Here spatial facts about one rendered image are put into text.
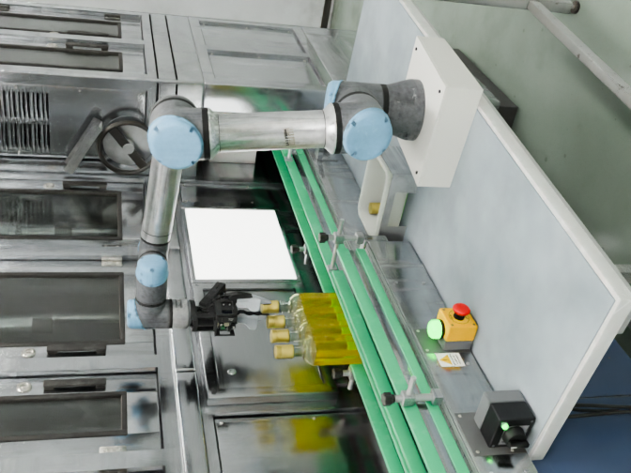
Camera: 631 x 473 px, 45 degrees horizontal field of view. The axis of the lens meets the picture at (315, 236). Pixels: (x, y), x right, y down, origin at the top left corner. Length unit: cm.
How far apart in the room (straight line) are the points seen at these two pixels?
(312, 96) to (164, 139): 121
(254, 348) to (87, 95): 112
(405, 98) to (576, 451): 88
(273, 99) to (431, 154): 106
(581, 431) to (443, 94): 79
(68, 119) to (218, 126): 117
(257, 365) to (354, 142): 68
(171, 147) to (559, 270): 83
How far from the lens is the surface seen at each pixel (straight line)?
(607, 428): 181
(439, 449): 159
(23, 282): 237
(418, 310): 188
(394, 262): 203
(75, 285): 235
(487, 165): 175
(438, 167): 187
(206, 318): 196
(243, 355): 207
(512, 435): 157
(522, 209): 161
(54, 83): 271
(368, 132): 170
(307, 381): 203
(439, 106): 178
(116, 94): 274
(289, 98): 278
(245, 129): 169
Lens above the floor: 157
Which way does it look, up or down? 16 degrees down
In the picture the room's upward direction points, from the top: 89 degrees counter-clockwise
